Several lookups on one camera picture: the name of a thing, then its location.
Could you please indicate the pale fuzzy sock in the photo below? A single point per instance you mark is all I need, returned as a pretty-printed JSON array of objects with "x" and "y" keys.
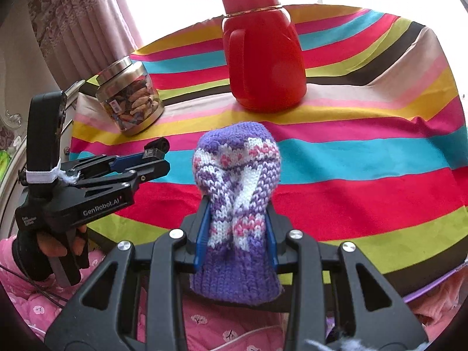
[{"x": 351, "y": 345}]

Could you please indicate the purple plastic basin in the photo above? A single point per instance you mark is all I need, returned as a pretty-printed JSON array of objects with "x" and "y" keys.
[{"x": 420, "y": 293}]

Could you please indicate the rainbow striped tablecloth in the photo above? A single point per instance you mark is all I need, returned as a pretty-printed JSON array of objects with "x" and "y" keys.
[{"x": 365, "y": 153}]

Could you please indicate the red plastic jug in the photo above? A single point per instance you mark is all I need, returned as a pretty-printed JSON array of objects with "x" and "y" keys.
[{"x": 267, "y": 62}]

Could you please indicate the glass jar of snacks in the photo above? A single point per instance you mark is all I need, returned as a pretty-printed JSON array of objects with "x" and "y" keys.
[{"x": 131, "y": 102}]

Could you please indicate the pink patterned curtain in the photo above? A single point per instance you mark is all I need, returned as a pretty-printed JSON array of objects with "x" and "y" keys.
[{"x": 80, "y": 18}]

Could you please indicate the person's left forearm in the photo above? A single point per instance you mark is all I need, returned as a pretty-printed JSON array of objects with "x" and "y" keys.
[{"x": 11, "y": 281}]

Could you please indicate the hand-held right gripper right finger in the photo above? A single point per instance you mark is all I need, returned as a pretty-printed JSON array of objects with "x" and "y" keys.
[{"x": 271, "y": 241}]

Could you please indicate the purple white knit hat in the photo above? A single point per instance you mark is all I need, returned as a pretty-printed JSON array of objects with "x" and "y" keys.
[{"x": 234, "y": 175}]

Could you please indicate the person's left hand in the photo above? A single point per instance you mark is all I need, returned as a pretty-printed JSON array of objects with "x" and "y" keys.
[{"x": 33, "y": 259}]

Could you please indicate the metal frame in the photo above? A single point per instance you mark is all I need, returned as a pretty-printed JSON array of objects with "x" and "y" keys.
[{"x": 75, "y": 87}]

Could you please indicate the salmon pink cloth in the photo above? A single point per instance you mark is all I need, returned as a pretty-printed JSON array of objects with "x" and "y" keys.
[{"x": 442, "y": 299}]

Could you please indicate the white elastic band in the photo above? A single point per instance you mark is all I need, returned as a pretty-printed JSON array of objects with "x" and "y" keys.
[{"x": 42, "y": 177}]

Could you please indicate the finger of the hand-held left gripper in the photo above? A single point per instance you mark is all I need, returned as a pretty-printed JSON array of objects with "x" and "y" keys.
[
  {"x": 153, "y": 171},
  {"x": 126, "y": 161}
]

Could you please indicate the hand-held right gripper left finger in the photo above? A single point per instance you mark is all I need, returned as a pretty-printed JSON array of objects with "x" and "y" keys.
[{"x": 203, "y": 234}]

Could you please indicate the pink quilted clothing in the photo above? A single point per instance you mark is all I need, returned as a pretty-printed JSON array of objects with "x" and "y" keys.
[{"x": 219, "y": 329}]

